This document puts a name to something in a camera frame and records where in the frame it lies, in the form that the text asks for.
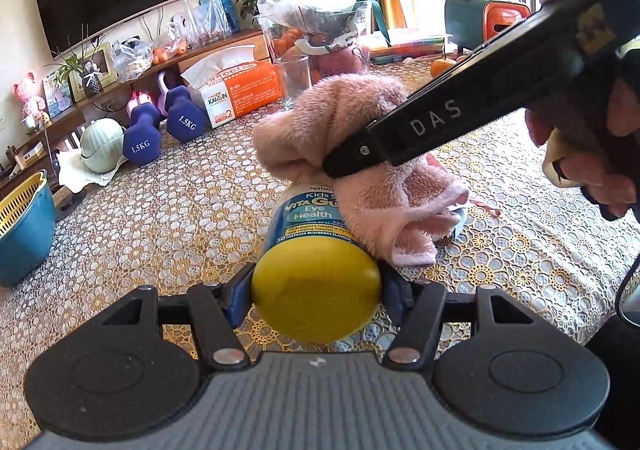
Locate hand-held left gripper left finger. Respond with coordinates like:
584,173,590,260
102,262,257,372

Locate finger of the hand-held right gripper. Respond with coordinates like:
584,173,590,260
322,0,622,179

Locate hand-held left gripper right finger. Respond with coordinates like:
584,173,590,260
381,266,527,367

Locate pink fluffy towel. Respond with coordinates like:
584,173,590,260
252,74,471,266

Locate yellow-lid blue vitamin bottle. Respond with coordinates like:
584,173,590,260
251,181,384,344

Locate clear fruit container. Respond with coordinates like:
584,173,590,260
260,14,373,83

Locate person's right hand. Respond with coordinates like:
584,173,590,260
525,74,640,221

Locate orange tangerine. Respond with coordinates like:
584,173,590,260
430,56,459,78

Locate stack of colourful folders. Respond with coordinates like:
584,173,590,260
369,32,452,65

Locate green orange storage box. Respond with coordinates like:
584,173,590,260
444,0,532,51

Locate clear drinking glass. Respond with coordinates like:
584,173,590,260
272,54,312,111

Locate orange white tissue box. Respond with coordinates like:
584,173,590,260
180,44,282,129

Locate blue dumbbell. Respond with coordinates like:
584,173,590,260
122,102,164,167
164,86,207,142

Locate wooden television cabinet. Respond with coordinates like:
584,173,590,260
0,28,272,191

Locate white cloth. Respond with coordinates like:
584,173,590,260
56,147,129,194

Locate blue white plastic bags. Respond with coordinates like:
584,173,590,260
182,0,242,48

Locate blue basket yellow insert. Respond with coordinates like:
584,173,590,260
0,169,56,289

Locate pink kettlebell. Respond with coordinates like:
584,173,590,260
127,72,172,119

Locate clear bag of oranges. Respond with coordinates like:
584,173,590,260
151,36,192,66

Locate crumpled clear plastic bag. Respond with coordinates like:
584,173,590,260
110,36,154,83

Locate pink plush bear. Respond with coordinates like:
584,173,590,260
12,72,49,125

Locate black cable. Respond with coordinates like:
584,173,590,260
614,250,640,321

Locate cream photo frame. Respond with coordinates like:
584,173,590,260
67,42,119,103

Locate small photo frame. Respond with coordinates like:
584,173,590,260
42,69,76,120

